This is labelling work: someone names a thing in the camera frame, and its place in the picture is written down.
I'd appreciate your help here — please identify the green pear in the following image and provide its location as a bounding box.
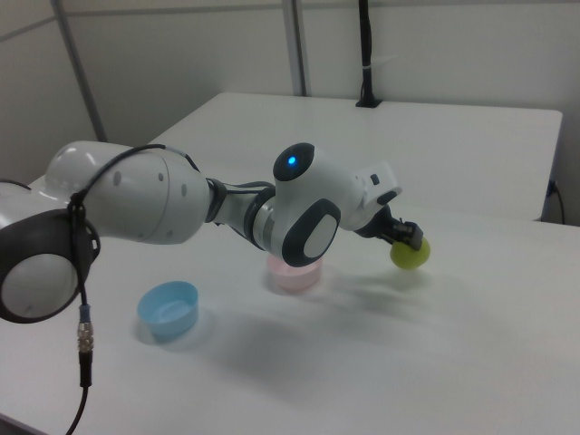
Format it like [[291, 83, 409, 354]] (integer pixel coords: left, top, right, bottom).
[[390, 235, 431, 272]]

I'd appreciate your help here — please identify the pink plastic bowl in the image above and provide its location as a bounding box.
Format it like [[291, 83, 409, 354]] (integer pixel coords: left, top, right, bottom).
[[266, 254, 324, 292]]

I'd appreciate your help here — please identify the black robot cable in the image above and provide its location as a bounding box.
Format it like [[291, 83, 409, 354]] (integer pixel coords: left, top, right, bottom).
[[63, 143, 201, 435]]

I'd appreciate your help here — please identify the grey wall partition post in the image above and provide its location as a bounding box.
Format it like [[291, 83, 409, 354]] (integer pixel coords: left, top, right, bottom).
[[49, 0, 108, 142], [281, 0, 314, 97]]

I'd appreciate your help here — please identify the black camera stand pole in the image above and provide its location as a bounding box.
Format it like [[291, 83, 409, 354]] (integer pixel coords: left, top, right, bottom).
[[354, 0, 382, 109]]

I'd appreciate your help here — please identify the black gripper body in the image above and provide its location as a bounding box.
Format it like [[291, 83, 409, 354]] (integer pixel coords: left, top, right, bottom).
[[353, 205, 400, 242]]

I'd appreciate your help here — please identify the blue plastic bowl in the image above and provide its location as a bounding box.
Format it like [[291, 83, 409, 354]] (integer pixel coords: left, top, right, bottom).
[[137, 280, 200, 343]]

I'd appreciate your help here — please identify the black wall power cable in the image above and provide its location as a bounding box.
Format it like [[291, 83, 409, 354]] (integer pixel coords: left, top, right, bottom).
[[546, 179, 567, 225]]

